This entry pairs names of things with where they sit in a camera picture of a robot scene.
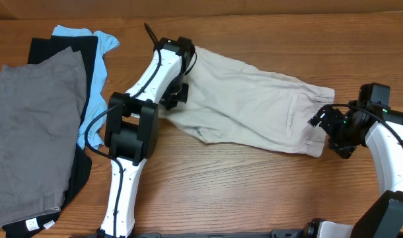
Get grey shorts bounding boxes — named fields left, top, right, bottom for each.
left=0, top=48, right=87, bottom=226

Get beige cotton shorts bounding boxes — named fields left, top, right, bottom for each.
left=159, top=47, right=336, bottom=157

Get light blue shirt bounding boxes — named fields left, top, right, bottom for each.
left=52, top=25, right=120, bottom=150

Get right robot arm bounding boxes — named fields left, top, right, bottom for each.
left=298, top=83, right=403, bottom=237

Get black garment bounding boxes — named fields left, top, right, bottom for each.
left=3, top=36, right=98, bottom=238

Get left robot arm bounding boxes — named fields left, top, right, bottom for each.
left=96, top=37, right=197, bottom=237

